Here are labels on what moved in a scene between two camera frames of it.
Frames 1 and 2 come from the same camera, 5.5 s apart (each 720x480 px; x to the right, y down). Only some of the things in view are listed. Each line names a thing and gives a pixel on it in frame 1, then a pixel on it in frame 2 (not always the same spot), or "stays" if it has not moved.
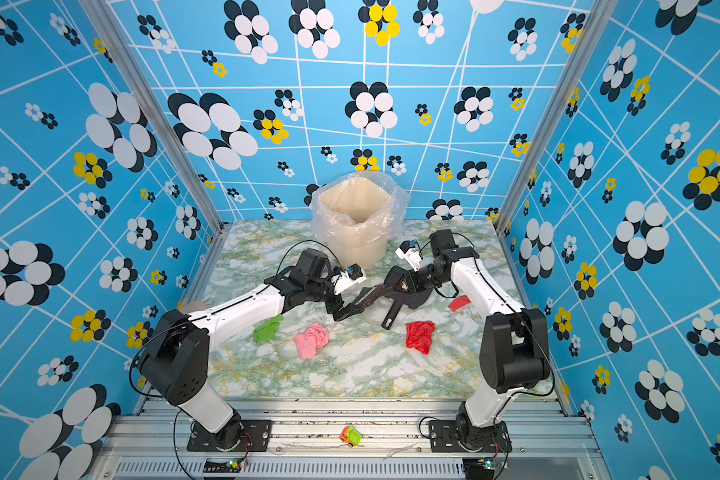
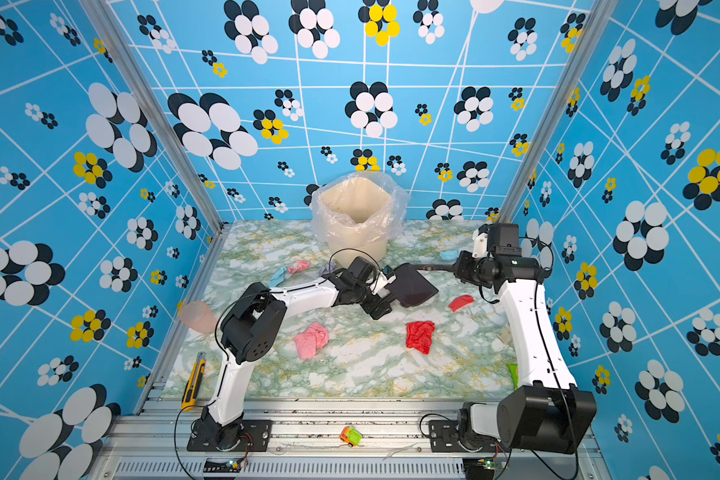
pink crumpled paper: (315, 337) stays
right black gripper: (414, 281) -> (463, 268)
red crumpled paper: (419, 335) stays
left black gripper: (338, 301) -> (382, 310)
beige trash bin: (354, 213) stays
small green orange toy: (351, 436) stays
